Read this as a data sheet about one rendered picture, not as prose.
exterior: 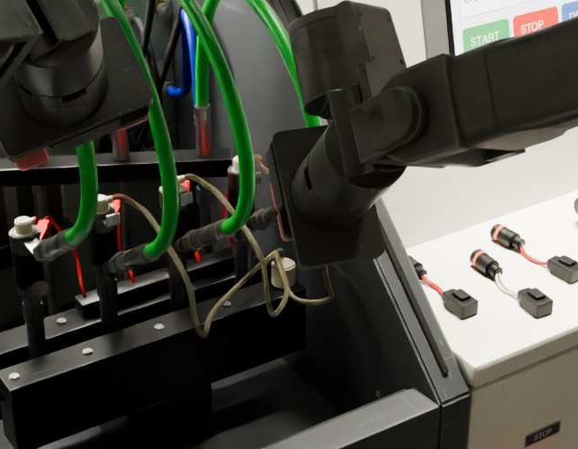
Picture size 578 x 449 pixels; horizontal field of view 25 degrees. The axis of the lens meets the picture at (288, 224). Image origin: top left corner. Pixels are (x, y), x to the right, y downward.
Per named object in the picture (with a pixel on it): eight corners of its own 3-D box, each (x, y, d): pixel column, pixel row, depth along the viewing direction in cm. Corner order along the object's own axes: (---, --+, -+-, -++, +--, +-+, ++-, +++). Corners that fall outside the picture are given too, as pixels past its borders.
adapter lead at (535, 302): (552, 314, 136) (554, 297, 135) (535, 320, 135) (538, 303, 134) (483, 261, 145) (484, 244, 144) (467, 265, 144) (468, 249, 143)
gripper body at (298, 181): (349, 128, 97) (376, 93, 90) (380, 259, 95) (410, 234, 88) (266, 140, 95) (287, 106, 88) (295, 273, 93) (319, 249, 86)
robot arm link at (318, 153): (337, 191, 81) (422, 179, 83) (316, 88, 83) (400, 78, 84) (313, 219, 88) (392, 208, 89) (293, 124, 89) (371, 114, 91)
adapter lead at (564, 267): (583, 278, 142) (585, 262, 141) (570, 285, 141) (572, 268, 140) (500, 234, 150) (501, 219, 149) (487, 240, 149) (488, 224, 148)
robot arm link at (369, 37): (419, 132, 76) (508, 141, 82) (378, -49, 78) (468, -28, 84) (283, 194, 84) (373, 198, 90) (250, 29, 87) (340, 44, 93)
